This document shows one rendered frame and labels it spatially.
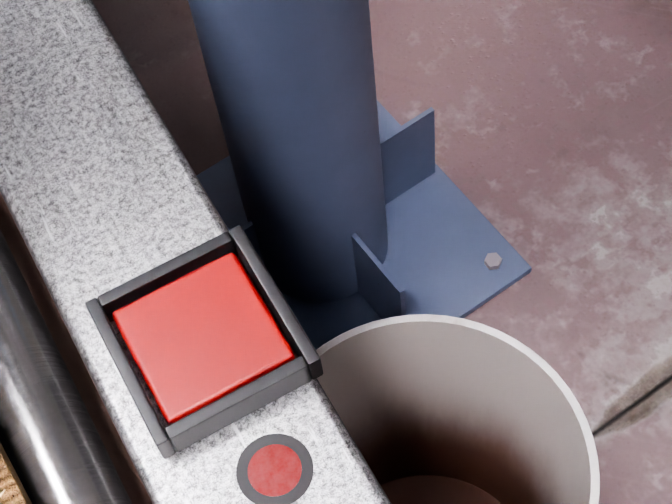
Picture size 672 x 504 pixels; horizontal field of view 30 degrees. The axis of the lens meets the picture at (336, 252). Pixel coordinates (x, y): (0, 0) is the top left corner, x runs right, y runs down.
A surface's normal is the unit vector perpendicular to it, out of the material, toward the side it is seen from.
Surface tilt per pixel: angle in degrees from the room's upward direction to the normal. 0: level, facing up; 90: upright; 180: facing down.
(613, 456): 2
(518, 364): 87
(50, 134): 0
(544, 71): 0
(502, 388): 87
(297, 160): 90
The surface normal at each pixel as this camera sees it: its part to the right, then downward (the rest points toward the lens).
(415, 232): -0.07, -0.49
